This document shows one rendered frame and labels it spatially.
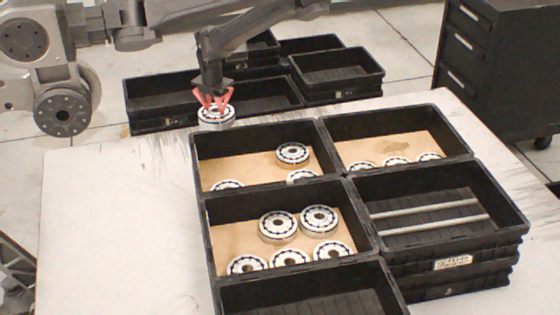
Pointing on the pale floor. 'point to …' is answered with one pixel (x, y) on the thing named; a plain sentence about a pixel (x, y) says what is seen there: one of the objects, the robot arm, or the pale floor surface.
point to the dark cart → (503, 65)
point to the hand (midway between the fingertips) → (214, 109)
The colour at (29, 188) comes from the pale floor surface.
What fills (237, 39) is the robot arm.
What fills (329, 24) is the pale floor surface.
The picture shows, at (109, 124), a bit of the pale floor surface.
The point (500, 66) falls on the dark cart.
